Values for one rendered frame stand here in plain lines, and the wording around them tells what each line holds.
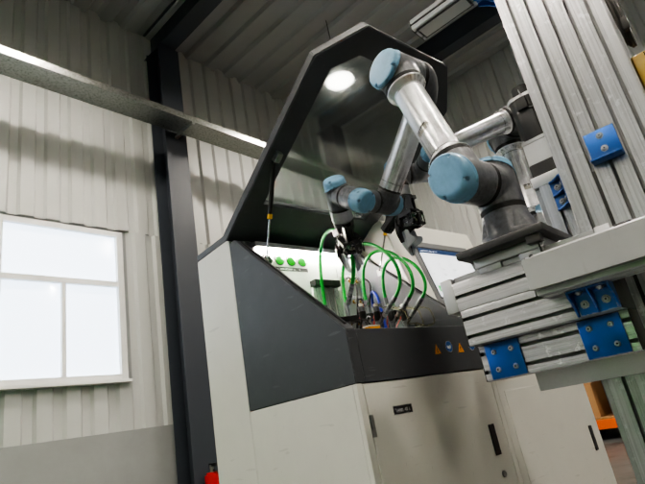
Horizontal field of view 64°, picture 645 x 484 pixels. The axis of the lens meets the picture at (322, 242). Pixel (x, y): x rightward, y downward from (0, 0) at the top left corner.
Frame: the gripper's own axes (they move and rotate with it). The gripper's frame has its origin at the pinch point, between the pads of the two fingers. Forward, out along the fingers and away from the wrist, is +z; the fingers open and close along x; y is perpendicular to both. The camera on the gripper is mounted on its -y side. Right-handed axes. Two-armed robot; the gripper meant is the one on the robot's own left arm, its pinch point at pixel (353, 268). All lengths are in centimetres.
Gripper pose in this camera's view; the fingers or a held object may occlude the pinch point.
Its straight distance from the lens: 184.1
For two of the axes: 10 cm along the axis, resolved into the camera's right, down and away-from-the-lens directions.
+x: 9.2, -3.4, 1.9
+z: 2.4, 8.7, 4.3
